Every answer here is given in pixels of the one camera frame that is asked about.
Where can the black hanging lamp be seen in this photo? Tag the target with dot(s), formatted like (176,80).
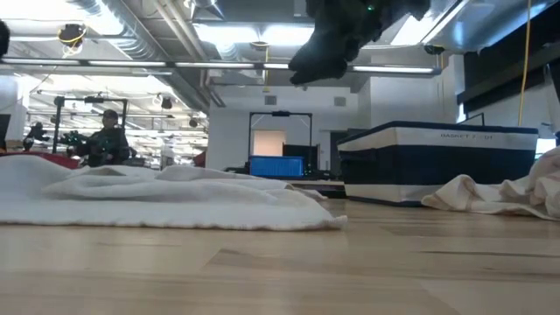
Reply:
(166,102)

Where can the black monitor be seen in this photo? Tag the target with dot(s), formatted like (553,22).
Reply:
(306,157)
(4,131)

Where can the white towel with grey checks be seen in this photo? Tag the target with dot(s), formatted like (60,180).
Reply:
(153,201)

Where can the black ceiling camera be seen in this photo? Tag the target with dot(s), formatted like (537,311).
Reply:
(433,49)

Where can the red bin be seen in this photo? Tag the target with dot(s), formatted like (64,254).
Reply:
(52,159)

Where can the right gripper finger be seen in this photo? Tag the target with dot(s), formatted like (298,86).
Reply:
(319,65)

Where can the black background robot arm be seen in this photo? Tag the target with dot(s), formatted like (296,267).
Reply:
(37,133)

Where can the navy fabric basket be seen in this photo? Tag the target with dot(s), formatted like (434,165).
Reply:
(437,166)

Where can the background wooden table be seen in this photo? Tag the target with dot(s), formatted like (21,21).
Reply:
(315,186)

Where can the blue plastic crate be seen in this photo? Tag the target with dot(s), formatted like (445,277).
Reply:
(275,166)

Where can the grey wall vent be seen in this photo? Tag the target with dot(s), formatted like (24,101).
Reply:
(340,101)
(270,100)

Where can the long ceiling light bar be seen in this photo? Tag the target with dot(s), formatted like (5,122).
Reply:
(219,65)

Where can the black background rig frame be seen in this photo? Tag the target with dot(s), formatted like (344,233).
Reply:
(94,99)
(280,114)

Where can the white towel with red checks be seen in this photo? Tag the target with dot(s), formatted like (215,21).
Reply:
(503,197)

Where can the person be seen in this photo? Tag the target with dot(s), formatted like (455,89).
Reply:
(107,144)

